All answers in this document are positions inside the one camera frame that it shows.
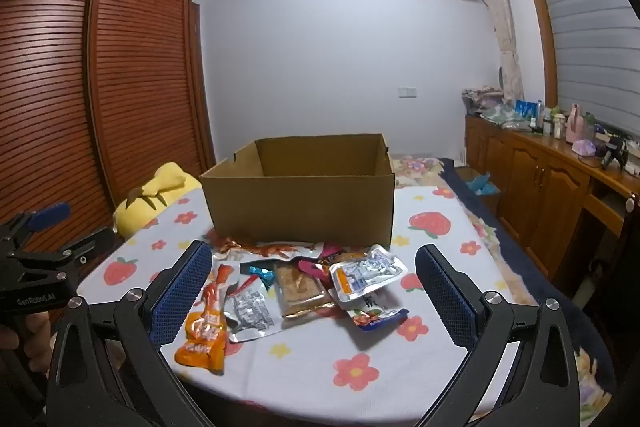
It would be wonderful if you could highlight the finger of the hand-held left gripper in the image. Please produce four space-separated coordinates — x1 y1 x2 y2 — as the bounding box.
0 202 72 253
12 227 117 280

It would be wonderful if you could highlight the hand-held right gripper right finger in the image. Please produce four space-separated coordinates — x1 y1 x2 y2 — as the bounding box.
415 243 581 427

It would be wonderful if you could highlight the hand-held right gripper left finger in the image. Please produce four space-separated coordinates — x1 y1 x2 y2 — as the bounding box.
47 239 216 427

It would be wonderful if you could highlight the orange snack packet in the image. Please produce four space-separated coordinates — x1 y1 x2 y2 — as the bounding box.
174 263 238 375

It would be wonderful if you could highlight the blue white snack packet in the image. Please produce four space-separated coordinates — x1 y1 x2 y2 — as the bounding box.
344 292 409 333

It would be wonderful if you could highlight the silver snack packet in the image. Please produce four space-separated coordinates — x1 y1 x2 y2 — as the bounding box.
224 276 282 344

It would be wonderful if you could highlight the white orange-label snack packet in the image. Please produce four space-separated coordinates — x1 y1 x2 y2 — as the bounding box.
329 244 409 311

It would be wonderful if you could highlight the blue candy wrapper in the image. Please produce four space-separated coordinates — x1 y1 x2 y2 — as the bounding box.
241 263 277 292

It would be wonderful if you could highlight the shrimp print snack packet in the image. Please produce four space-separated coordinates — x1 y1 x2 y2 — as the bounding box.
214 237 327 264

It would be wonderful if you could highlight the brown biscuit packet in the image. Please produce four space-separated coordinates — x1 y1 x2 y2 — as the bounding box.
274 261 337 321

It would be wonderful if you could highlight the pink black snack packet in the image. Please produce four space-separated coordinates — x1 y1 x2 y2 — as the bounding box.
295 241 346 284

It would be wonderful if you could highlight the brown cardboard box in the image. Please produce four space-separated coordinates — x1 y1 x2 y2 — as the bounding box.
199 133 397 248

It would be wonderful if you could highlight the person's left hand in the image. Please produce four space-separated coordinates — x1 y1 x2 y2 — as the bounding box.
0 313 51 355

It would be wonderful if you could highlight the navy blue bed sheet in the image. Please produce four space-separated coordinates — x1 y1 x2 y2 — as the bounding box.
440 157 621 408

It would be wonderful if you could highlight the yellow plush toy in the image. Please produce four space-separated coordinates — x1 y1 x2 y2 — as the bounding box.
114 162 202 238

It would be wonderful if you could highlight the teal cloth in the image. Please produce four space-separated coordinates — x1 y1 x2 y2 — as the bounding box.
470 174 501 196

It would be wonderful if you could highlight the small cardboard floor box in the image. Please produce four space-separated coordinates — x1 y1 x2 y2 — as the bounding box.
457 167 501 212

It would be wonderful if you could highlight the floral bed quilt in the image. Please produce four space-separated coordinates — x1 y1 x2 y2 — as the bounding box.
390 154 618 408

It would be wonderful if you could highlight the wooden sideboard cabinet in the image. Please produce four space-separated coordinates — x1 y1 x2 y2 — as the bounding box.
465 114 640 288

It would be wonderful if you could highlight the waste bin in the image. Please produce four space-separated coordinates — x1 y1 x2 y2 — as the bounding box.
575 259 613 303

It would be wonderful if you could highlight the brown louvered wooden wardrobe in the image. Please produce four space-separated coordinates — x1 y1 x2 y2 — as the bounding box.
0 0 217 240

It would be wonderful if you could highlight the green patterned cloth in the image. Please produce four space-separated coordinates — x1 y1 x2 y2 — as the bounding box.
480 103 532 131

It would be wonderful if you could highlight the stack of folded fabrics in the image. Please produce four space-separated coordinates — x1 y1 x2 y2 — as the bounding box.
462 85 506 118

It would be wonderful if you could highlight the cluster of toiletry bottles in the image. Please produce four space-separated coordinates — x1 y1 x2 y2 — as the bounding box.
530 99 568 138

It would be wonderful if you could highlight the black hair dryer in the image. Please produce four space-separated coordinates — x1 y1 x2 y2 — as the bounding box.
600 138 630 170

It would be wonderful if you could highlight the beige patterned curtain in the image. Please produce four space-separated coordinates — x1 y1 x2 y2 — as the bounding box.
470 0 526 105

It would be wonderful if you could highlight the wooden window frame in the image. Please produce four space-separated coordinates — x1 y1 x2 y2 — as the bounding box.
511 0 560 110

